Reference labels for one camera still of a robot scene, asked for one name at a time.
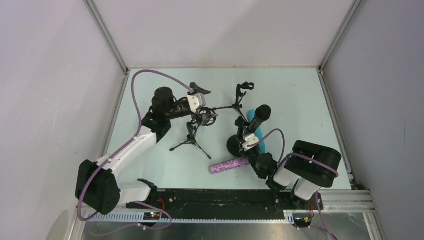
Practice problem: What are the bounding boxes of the black round base mic stand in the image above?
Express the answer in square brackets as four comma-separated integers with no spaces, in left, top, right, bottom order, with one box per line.
[226,116,243,158]

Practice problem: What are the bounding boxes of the black microphone orange end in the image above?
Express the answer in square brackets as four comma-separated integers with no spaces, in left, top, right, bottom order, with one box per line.
[247,104,272,133]

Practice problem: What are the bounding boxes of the purple glitter microphone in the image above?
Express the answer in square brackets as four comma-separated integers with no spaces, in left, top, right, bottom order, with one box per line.
[208,158,250,174]

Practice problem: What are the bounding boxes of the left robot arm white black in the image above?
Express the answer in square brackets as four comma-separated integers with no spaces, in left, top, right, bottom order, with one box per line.
[75,82,210,215]

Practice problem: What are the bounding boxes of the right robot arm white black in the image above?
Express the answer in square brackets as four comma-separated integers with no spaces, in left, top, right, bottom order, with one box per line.
[227,117,342,203]

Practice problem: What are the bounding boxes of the tripod stand with clip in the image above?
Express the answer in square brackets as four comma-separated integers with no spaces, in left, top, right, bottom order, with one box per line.
[212,81,255,121]

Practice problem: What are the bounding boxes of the blue toy microphone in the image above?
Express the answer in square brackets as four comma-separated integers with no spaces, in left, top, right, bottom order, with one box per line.
[247,109,267,154]

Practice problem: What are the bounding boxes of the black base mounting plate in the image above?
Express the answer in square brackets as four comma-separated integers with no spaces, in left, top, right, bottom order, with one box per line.
[146,188,324,221]

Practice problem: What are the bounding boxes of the tripod stand with shock mount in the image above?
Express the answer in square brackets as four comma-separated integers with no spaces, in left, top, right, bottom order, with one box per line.
[169,110,217,160]

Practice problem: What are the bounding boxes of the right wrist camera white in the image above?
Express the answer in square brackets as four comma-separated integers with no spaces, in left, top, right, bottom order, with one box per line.
[242,133,260,152]

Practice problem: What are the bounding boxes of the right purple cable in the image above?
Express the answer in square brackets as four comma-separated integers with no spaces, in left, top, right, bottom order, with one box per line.
[251,128,339,240]

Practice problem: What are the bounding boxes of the purple cable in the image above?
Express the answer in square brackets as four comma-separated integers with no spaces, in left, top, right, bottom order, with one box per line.
[251,128,339,240]
[76,69,195,222]

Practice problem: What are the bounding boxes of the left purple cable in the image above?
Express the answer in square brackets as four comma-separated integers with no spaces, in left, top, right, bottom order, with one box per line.
[76,69,195,222]

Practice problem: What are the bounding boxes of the aluminium frame rail front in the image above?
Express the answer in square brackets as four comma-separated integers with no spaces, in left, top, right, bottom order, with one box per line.
[76,188,377,225]

